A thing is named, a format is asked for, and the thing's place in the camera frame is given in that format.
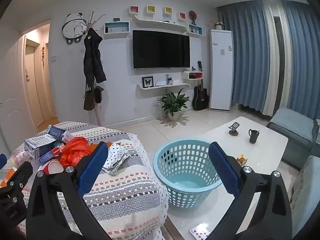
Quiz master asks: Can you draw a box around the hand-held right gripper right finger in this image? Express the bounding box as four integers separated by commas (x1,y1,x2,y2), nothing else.
207,142,293,240

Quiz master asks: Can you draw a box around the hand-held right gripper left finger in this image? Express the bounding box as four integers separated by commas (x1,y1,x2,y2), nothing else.
26,142,110,240

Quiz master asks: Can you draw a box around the grey printed milk carton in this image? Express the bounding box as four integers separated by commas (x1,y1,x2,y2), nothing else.
24,134,57,160

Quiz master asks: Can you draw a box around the light blue plastic laundry basket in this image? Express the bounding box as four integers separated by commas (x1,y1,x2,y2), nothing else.
153,138,223,207

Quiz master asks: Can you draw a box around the orange snack packet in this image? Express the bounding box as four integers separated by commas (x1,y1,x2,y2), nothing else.
0,167,18,188

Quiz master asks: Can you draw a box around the pink and white plastic bottle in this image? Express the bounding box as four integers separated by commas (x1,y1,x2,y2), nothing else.
10,150,32,168

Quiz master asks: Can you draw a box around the colourful puzzle cube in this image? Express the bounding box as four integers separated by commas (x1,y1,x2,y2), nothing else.
237,154,249,167

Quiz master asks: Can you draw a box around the orange plastic bag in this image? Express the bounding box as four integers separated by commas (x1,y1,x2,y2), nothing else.
60,137,94,168

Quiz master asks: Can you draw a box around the white polka dot cloth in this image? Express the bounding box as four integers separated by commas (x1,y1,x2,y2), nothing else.
102,142,138,175

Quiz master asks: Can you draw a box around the red paper cup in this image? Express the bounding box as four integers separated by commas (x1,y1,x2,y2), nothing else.
37,160,64,177

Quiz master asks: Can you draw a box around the red and blue long box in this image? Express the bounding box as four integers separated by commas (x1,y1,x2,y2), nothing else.
39,146,63,164

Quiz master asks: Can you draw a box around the black phone stand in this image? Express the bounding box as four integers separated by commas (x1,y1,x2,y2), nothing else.
228,122,241,136

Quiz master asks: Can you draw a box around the black mug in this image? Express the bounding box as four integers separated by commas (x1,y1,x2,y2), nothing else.
248,129,260,144

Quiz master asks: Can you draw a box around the white coffee table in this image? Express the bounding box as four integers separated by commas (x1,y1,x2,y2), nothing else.
165,116,289,240

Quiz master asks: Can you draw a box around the white and blue cardboard box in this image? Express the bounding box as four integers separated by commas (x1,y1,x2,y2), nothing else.
45,124,75,144

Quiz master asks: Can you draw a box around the white tree coat rack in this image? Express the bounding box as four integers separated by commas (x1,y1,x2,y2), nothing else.
80,9,107,127

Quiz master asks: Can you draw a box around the white panel door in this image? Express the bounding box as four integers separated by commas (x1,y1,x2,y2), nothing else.
0,34,38,150

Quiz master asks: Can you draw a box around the red patterned card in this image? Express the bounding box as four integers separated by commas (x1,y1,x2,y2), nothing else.
189,222,213,238

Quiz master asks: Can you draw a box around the brown hanging bag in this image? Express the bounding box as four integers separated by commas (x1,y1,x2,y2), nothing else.
83,84,97,111

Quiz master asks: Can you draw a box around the black acoustic guitar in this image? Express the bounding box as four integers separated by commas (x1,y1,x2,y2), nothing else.
192,60,210,111

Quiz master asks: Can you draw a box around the black hanging bag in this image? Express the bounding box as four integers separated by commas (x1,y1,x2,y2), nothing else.
94,86,104,104

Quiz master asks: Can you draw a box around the white hallway door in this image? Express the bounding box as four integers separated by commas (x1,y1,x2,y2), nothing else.
24,45,46,128

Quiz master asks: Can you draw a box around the grey blue ottoman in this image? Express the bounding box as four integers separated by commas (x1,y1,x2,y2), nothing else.
266,107,320,170

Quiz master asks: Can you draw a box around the green potted plant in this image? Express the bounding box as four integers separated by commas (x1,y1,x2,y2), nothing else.
154,89,190,120

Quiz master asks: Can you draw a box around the grey blue sofa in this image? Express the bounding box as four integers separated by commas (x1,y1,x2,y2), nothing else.
290,155,320,238

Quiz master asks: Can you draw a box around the white cubby red inside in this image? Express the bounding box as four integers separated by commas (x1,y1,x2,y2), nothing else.
182,70,202,82

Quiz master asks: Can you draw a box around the black padded jacket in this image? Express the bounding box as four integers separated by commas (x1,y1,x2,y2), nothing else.
83,27,107,87

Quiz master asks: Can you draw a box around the blue and white curtain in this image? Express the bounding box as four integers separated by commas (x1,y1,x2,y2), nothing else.
216,0,279,117
280,0,320,120

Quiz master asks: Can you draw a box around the small blue cube shelf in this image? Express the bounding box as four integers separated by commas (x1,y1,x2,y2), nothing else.
188,24,202,35

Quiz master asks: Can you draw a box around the white box shelf blue inside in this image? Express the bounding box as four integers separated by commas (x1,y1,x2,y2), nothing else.
104,21,130,36

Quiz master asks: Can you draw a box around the white curved lower wall shelf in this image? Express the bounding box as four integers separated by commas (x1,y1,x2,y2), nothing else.
136,81,192,90

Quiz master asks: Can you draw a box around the white curved wall shelf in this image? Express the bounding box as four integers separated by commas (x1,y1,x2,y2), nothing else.
134,14,202,38
136,81,192,90

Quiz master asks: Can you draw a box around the black wall television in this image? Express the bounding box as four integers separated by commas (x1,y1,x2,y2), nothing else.
132,29,191,70

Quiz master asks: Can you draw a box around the panda wall clock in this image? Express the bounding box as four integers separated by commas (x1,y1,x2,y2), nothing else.
61,12,87,45

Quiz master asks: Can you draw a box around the white curved upper wall shelf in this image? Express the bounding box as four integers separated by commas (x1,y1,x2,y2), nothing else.
134,14,202,38

